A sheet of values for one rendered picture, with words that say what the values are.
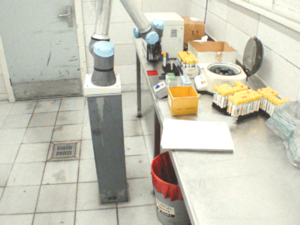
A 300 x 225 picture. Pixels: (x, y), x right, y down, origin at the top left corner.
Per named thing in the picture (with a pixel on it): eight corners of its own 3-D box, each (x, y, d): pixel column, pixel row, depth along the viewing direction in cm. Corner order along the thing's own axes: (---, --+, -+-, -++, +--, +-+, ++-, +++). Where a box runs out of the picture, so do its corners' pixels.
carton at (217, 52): (186, 60, 217) (187, 40, 209) (223, 59, 221) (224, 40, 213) (195, 73, 196) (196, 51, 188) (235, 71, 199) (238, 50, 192)
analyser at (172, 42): (142, 49, 241) (141, 12, 226) (174, 47, 245) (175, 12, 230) (147, 61, 215) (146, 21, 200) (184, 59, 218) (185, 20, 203)
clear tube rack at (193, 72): (175, 67, 205) (176, 57, 201) (189, 66, 206) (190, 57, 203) (182, 78, 187) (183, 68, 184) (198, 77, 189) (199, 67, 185)
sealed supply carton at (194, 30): (174, 35, 281) (174, 16, 272) (197, 35, 281) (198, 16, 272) (177, 43, 254) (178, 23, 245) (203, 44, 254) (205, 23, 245)
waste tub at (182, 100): (166, 103, 158) (167, 86, 153) (191, 102, 160) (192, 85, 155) (171, 116, 147) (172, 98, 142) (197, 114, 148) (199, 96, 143)
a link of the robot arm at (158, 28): (149, 19, 180) (162, 16, 182) (148, 31, 189) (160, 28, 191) (154, 27, 176) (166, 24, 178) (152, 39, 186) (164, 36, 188)
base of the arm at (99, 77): (88, 85, 168) (87, 69, 163) (94, 75, 181) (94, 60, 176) (113, 88, 167) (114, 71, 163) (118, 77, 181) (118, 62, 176)
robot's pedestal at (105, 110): (100, 203, 210) (86, 96, 166) (100, 185, 227) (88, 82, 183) (128, 201, 212) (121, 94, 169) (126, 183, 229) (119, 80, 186)
